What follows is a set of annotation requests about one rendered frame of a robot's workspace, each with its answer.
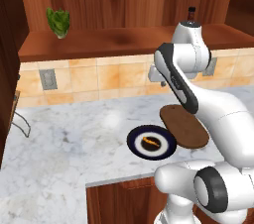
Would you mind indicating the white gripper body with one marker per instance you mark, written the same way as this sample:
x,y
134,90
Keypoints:
x,y
154,74

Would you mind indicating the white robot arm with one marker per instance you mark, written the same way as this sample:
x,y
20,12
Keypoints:
x,y
228,125

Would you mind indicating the brown wooden cutting board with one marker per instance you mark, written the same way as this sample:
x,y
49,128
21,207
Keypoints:
x,y
187,129

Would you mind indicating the orange shrimp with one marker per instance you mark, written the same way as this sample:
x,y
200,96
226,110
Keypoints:
x,y
150,142

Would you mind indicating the dark condiment bottle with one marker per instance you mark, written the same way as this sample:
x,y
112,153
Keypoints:
x,y
191,14

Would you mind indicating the dark blue white plate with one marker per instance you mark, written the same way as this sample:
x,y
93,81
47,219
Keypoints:
x,y
135,143

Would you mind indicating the wooden base cabinet front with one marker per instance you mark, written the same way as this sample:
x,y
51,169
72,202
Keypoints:
x,y
122,201

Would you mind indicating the tall dark wooden cabinet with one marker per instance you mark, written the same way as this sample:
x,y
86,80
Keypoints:
x,y
7,53

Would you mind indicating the green lettuce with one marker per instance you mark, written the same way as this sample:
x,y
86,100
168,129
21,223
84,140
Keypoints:
x,y
59,21

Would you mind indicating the open wooden wall cabinet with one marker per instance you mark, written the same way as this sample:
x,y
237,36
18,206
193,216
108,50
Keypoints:
x,y
109,41

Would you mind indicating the grey wall outlet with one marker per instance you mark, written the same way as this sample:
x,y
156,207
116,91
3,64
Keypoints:
x,y
48,79
211,67

